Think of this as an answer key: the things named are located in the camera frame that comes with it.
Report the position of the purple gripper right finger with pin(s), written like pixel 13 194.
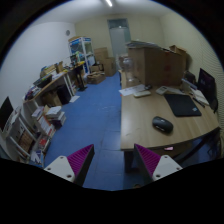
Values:
pixel 152 166

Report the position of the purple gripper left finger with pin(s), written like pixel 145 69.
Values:
pixel 74 167

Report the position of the black computer mouse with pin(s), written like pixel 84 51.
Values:
pixel 162 124

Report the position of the black mouse pad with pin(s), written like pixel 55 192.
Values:
pixel 182 105

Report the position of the pink sticky note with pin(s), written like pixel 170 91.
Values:
pixel 168 148

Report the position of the white shelf desk left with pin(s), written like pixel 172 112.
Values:
pixel 46 96

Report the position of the wooden desk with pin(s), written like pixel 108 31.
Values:
pixel 189 134

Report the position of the stack of books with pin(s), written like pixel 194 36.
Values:
pixel 56 116

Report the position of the white keyboard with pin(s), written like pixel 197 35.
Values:
pixel 142 94

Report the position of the white calculator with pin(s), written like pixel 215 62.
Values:
pixel 162 90

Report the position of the black pen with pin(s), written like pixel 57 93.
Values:
pixel 198 102

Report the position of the white paper sheet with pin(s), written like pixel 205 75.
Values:
pixel 132 90

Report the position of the black monitor left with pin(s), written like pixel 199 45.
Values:
pixel 5 111

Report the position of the black monitor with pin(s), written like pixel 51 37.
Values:
pixel 5 111
pixel 206 84

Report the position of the cardboard box on floor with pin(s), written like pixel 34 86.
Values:
pixel 95 78

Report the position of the black monitor right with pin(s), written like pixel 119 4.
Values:
pixel 206 84

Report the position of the large cardboard box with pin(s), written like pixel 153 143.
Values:
pixel 157 67

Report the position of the stacked cardboard boxes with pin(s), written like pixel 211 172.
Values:
pixel 101 55

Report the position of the glass display cabinet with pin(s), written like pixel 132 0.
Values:
pixel 81 50

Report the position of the grey door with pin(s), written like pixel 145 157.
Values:
pixel 119 35

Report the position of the ceiling light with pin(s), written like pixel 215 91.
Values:
pixel 109 3

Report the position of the round wall clock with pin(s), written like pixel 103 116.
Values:
pixel 68 32

